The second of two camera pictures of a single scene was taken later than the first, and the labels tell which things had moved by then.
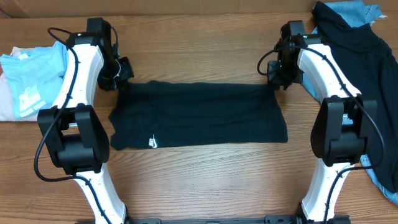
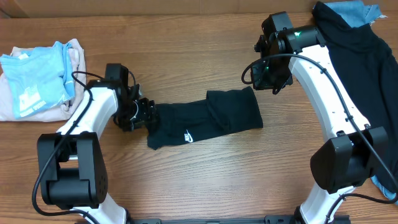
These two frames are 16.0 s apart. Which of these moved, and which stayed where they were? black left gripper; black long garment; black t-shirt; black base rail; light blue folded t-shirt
Moved: black left gripper; black t-shirt
Stayed: light blue folded t-shirt; black base rail; black long garment
